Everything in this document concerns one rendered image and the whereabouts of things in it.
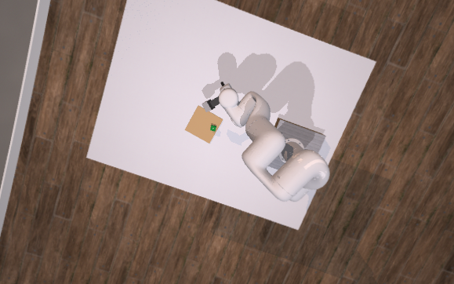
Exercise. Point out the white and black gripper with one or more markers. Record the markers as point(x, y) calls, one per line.
point(224, 86)

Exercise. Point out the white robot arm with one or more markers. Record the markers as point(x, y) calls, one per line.
point(304, 170)

